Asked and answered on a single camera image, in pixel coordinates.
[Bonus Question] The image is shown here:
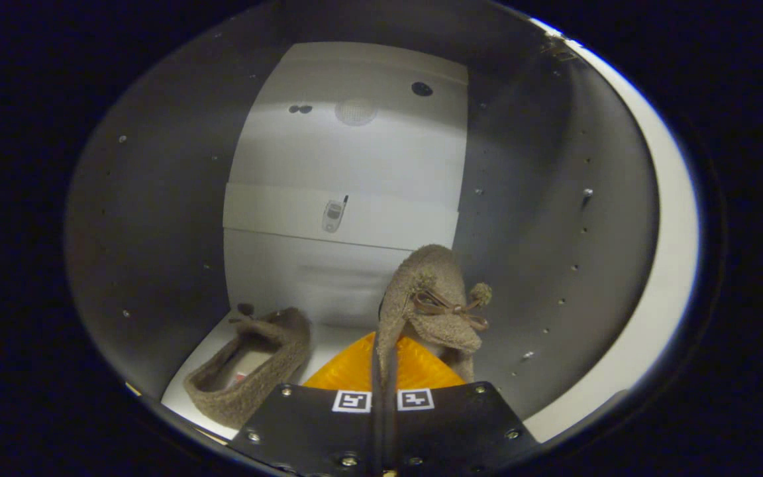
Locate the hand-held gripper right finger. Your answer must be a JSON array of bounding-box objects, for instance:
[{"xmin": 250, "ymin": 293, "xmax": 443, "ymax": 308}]
[{"xmin": 391, "ymin": 335, "xmax": 541, "ymax": 476}]

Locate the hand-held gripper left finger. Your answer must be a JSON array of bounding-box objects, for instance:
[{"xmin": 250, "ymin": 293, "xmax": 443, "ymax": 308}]
[{"xmin": 229, "ymin": 331, "xmax": 379, "ymax": 477}]

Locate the brown fuzzy shoe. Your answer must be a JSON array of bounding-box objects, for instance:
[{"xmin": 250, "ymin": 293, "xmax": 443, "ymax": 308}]
[
  {"xmin": 374, "ymin": 244, "xmax": 493, "ymax": 464},
  {"xmin": 184, "ymin": 305, "xmax": 311, "ymax": 428}
]

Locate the white shoe cabinet door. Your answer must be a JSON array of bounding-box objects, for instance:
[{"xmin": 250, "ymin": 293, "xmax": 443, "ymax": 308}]
[{"xmin": 531, "ymin": 19, "xmax": 700, "ymax": 443}]

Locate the grey shoe cabinet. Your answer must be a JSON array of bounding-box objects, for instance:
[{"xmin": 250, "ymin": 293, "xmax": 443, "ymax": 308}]
[{"xmin": 67, "ymin": 13, "xmax": 660, "ymax": 451}]

